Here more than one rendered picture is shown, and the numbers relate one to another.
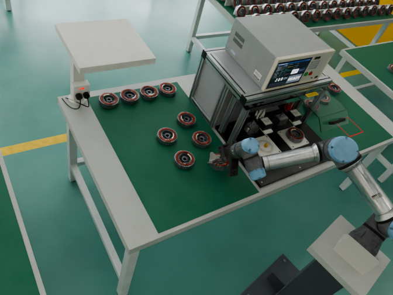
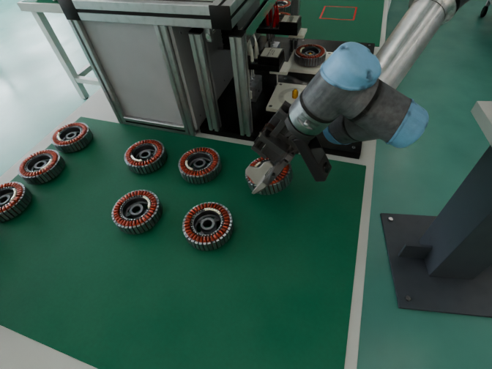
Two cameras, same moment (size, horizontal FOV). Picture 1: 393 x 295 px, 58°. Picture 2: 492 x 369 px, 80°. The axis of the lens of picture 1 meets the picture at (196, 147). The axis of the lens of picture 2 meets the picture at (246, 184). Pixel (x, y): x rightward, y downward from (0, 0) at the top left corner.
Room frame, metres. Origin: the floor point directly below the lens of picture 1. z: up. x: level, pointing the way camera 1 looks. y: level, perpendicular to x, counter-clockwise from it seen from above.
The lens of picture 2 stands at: (0.87, 0.08, 1.33)
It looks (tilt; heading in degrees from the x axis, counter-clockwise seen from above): 50 degrees down; 340
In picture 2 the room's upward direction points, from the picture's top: 7 degrees counter-clockwise
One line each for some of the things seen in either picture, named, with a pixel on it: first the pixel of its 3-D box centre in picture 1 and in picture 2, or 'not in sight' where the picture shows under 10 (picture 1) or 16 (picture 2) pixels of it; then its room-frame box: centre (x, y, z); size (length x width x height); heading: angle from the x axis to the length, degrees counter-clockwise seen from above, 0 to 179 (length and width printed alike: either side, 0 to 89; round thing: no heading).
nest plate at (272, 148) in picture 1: (264, 147); (294, 98); (1.56, -0.38, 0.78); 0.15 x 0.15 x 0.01; 46
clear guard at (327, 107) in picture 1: (318, 105); not in sight; (1.78, -0.58, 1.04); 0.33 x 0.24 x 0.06; 46
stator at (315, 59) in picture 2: (295, 134); (310, 55); (1.74, -0.55, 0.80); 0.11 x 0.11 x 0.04
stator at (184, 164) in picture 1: (184, 160); (208, 225); (1.25, 0.04, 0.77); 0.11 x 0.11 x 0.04
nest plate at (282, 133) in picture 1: (293, 137); (309, 61); (1.74, -0.55, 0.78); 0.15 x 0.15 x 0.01; 46
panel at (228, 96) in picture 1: (264, 97); (229, 31); (1.83, -0.28, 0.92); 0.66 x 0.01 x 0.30; 136
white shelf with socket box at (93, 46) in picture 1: (103, 78); not in sight; (1.41, 0.58, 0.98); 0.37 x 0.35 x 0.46; 136
